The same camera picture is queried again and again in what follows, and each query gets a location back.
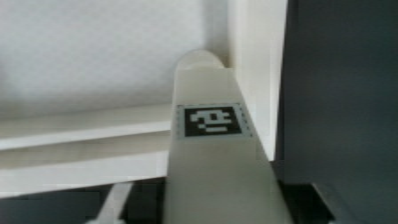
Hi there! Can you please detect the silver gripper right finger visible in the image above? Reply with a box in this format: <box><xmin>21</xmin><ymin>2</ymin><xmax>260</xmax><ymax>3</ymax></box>
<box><xmin>312</xmin><ymin>183</ymin><xmax>367</xmax><ymax>224</ymax></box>

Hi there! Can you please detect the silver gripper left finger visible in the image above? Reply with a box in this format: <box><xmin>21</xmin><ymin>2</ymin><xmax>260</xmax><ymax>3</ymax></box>
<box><xmin>83</xmin><ymin>182</ymin><xmax>132</xmax><ymax>224</ymax></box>

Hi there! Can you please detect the white desk leg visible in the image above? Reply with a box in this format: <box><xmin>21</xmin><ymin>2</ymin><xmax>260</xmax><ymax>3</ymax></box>
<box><xmin>163</xmin><ymin>50</ymin><xmax>292</xmax><ymax>224</ymax></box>

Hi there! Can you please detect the white desk top tray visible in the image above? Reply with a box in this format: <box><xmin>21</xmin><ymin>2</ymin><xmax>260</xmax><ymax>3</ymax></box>
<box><xmin>0</xmin><ymin>0</ymin><xmax>230</xmax><ymax>150</ymax></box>

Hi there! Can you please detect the white L-shaped fence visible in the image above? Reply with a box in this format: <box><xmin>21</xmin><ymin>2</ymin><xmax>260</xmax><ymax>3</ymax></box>
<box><xmin>0</xmin><ymin>0</ymin><xmax>287</xmax><ymax>198</ymax></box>

